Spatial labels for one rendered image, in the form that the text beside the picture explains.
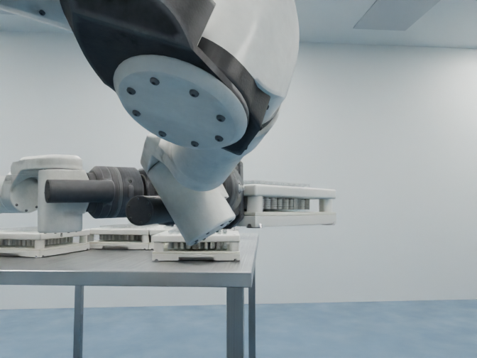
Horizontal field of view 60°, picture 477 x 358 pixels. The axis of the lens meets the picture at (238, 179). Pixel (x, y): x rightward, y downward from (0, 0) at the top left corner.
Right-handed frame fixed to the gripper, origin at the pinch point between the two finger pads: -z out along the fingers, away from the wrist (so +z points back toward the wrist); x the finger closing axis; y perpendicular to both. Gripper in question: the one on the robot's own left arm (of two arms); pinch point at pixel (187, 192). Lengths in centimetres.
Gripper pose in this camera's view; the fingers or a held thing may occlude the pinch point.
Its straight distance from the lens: 80.2
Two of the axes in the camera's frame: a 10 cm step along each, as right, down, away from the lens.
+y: 6.1, -0.5, -7.9
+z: -8.0, -0.2, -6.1
